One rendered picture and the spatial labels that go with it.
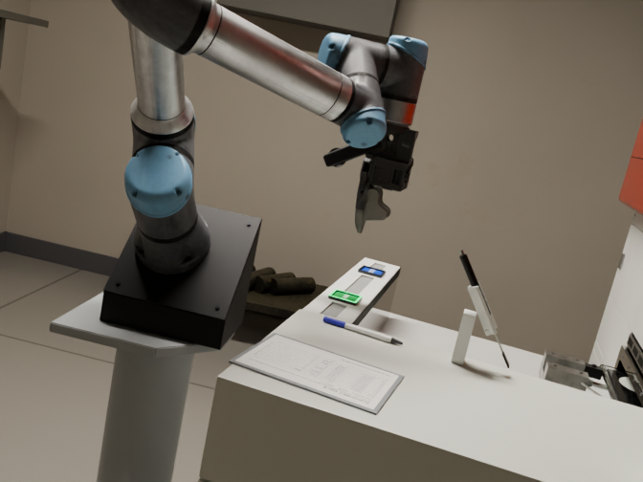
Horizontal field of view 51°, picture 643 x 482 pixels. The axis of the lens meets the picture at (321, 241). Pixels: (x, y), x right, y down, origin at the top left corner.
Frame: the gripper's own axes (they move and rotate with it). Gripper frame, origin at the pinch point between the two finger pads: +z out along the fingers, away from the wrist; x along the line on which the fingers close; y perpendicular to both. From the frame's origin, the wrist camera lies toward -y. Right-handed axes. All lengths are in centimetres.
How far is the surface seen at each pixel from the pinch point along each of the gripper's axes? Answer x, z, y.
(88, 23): 229, -34, -222
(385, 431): -50, 14, 18
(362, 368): -34.2, 13.9, 11.7
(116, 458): -10, 58, -37
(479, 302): -20.1, 3.4, 25.4
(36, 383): 93, 111, -131
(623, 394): 9, 21, 56
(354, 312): -6.7, 14.7, 4.2
